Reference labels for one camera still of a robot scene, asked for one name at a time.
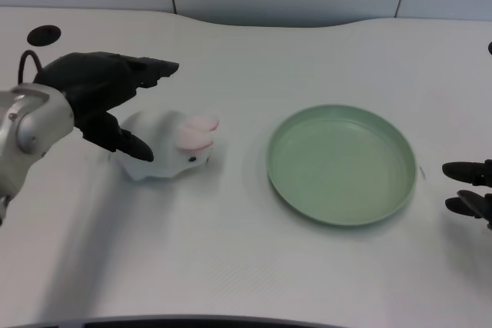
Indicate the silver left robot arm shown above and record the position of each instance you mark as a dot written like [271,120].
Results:
[34,128]

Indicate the white plush rabbit doll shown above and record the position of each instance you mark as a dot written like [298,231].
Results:
[165,140]

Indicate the green round plate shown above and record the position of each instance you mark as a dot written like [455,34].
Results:
[342,166]

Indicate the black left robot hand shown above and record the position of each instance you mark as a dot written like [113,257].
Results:
[92,82]

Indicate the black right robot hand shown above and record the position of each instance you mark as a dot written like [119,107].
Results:
[480,174]

